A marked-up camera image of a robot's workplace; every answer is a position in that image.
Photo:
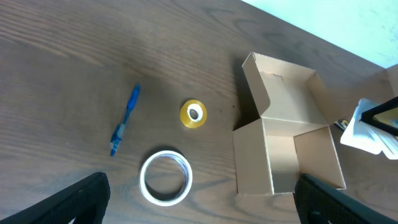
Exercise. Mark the large white tape roll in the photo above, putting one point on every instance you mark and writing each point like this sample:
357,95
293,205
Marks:
173,198

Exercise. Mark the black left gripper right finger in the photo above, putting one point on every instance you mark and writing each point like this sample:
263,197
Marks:
317,202

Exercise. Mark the blue ballpoint pen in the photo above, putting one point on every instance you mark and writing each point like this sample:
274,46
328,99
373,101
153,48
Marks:
116,138

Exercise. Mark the cardboard box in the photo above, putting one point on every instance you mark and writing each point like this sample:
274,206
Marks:
290,138

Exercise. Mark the small yellow tape roll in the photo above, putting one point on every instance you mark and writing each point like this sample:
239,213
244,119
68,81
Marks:
193,114

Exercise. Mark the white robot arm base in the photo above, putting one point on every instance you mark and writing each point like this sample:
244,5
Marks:
368,138

